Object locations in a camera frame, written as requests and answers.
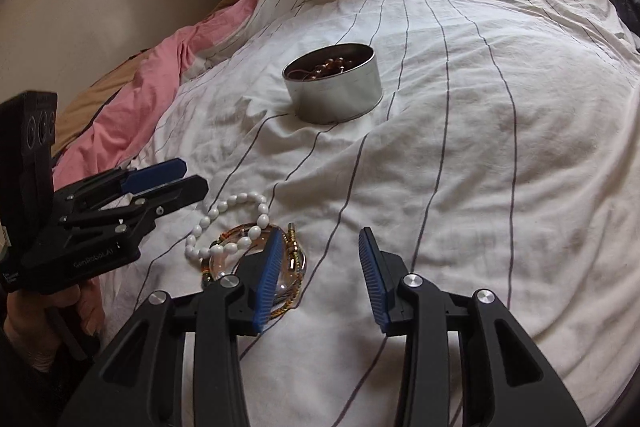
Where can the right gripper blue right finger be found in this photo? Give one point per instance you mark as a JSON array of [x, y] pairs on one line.
[[506, 380]]

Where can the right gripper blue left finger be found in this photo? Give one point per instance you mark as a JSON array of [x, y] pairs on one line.
[[137, 381]]

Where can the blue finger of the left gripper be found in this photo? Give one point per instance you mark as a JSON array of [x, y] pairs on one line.
[[132, 215], [99, 190]]

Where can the clear amber bangle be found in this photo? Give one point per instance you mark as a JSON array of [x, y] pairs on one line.
[[234, 244]]

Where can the person left hand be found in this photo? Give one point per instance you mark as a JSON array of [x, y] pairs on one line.
[[31, 333]]

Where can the pink blanket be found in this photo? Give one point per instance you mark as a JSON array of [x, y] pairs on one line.
[[110, 122]]

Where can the white striped bed sheet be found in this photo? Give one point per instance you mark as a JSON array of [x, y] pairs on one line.
[[504, 154]]

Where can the round silver metal tin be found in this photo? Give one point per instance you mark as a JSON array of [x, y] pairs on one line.
[[334, 84]]

